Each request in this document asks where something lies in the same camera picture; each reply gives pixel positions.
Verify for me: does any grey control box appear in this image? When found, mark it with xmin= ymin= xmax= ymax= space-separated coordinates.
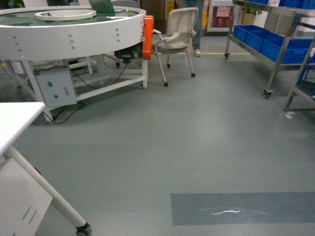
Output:
xmin=36 ymin=68 xmax=77 ymax=109

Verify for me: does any steel shelf cart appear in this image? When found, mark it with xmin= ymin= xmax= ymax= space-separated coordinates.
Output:
xmin=224 ymin=0 xmax=315 ymax=99

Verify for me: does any person in jeans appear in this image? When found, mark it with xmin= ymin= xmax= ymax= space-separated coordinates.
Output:
xmin=177 ymin=0 xmax=205 ymax=57

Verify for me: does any orange side panel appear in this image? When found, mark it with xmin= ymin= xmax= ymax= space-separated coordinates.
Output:
xmin=142 ymin=15 xmax=154 ymax=60

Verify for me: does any white office chair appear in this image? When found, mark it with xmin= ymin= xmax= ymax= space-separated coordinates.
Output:
xmin=152 ymin=7 xmax=198 ymax=87

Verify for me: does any white round conveyor table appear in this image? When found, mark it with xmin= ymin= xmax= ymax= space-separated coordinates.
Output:
xmin=0 ymin=6 xmax=148 ymax=122

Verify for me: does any white table with leg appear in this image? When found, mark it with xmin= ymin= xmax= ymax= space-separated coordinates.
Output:
xmin=0 ymin=101 xmax=92 ymax=236

